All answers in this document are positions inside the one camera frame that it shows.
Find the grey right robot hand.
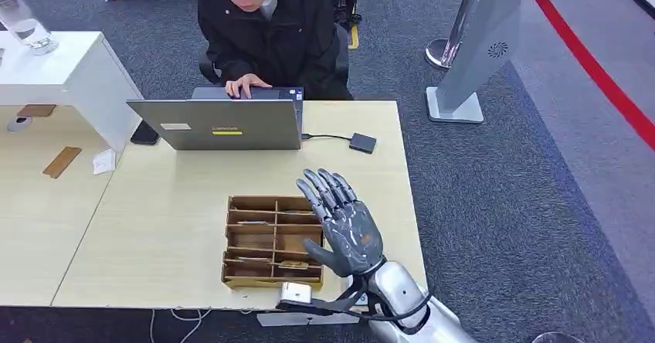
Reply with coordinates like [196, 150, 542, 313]
[295, 168, 385, 279]

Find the person's right hand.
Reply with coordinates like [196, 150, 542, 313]
[224, 73, 273, 100]

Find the grey laptop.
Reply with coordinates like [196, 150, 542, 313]
[126, 87, 304, 151]

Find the grey card reader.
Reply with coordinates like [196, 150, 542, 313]
[348, 277, 368, 307]

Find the person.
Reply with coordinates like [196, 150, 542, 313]
[197, 0, 355, 101]

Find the black adapter box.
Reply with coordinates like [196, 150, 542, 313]
[348, 132, 377, 155]

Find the black phone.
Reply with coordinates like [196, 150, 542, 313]
[130, 121, 161, 146]

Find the wooden card box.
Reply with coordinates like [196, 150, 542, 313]
[221, 195, 327, 290]

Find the white cabinet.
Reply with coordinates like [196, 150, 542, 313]
[0, 31, 143, 152]

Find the narrow brown wooden plate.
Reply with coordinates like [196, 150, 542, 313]
[42, 146, 83, 179]

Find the wide brown wooden plate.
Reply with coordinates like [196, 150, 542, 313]
[18, 104, 58, 118]

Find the grey kiosk stand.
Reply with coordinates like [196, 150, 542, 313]
[426, 0, 525, 124]

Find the round metal base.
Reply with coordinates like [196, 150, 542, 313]
[531, 331, 585, 343]

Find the grey round desk grommet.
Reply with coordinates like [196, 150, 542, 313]
[7, 116, 32, 134]

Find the clear water bottle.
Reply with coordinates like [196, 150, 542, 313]
[0, 0, 59, 56]

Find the red floor tape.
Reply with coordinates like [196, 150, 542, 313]
[521, 0, 655, 152]

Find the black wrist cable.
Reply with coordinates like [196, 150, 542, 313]
[276, 273, 433, 325]

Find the black adapter cable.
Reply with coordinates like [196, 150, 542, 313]
[300, 133, 353, 142]

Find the white cable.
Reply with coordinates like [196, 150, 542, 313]
[149, 308, 212, 343]

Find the chrome stanchion post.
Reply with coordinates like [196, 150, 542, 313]
[424, 0, 484, 70]

